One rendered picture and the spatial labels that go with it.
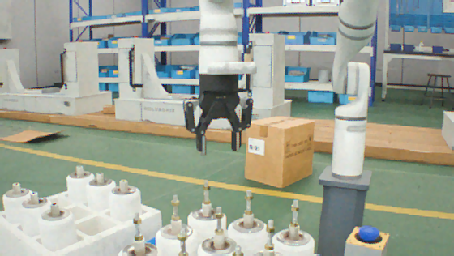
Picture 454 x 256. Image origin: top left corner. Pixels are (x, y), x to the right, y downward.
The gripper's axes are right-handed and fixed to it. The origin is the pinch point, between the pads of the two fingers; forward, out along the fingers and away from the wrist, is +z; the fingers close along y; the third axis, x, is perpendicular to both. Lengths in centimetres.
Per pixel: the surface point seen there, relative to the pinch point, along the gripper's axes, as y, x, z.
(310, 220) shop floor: -58, -46, 47
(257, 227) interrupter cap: -11.4, -4.3, 21.7
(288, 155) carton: -72, -84, 31
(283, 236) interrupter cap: -14.5, 2.1, 21.8
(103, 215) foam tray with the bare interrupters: 20, -42, 29
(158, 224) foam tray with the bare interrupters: 4, -38, 33
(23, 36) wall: 107, -715, -64
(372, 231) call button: -22.1, 21.0, 14.1
